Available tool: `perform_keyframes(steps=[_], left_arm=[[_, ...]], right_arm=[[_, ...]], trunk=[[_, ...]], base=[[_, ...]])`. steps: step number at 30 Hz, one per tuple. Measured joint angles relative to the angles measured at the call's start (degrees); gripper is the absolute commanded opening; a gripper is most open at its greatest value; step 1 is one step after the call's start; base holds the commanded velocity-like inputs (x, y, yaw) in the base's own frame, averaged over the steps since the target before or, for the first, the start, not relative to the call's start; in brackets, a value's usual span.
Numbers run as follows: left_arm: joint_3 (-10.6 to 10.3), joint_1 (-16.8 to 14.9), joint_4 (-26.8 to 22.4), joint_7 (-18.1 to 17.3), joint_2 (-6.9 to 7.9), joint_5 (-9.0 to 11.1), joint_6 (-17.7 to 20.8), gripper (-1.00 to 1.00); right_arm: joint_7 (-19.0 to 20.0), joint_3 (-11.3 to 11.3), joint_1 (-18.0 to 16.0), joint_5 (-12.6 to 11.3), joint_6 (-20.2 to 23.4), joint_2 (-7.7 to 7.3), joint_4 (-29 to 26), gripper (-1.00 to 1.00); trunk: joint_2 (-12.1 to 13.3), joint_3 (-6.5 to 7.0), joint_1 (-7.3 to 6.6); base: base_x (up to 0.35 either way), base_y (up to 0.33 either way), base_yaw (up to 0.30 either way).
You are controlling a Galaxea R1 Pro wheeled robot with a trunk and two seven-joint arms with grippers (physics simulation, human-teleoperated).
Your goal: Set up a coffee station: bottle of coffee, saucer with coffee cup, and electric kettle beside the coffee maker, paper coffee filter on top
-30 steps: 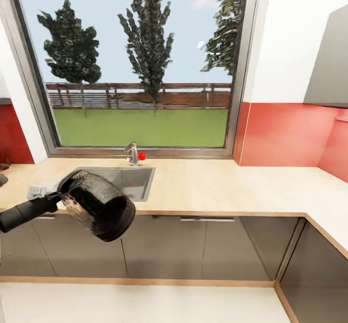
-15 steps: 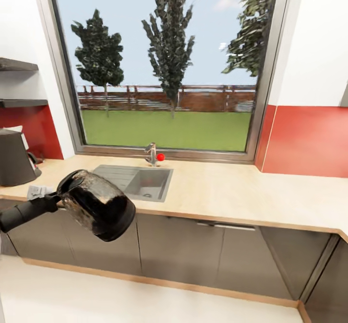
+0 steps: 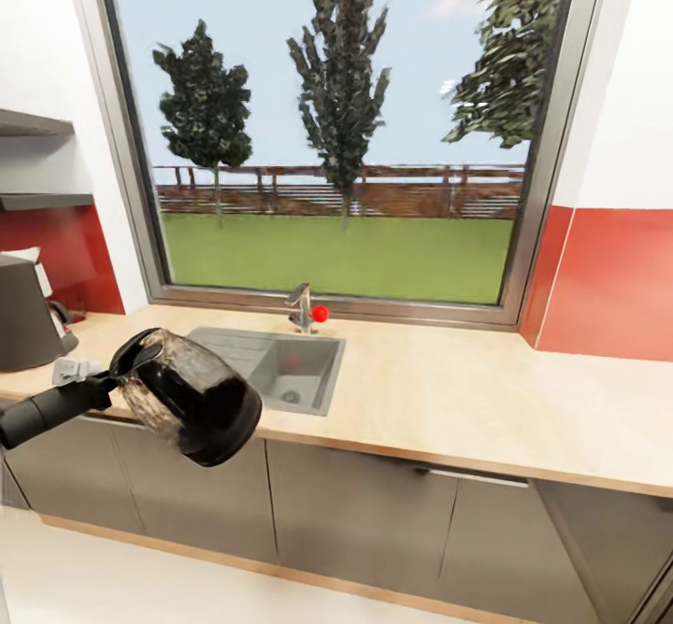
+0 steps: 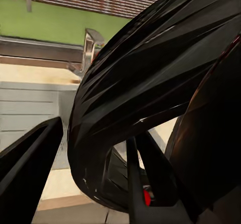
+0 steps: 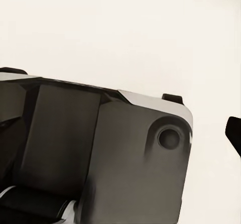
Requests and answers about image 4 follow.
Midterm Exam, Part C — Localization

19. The electric kettle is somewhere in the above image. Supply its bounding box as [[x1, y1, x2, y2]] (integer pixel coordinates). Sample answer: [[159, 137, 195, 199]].
[[67, 0, 241, 224]]

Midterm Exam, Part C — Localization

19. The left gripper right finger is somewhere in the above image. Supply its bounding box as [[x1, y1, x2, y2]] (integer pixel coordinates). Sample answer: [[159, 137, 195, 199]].
[[126, 130, 211, 224]]

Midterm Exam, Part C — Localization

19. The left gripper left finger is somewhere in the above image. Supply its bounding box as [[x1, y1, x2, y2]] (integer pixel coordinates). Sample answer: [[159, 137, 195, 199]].
[[0, 117, 63, 224]]

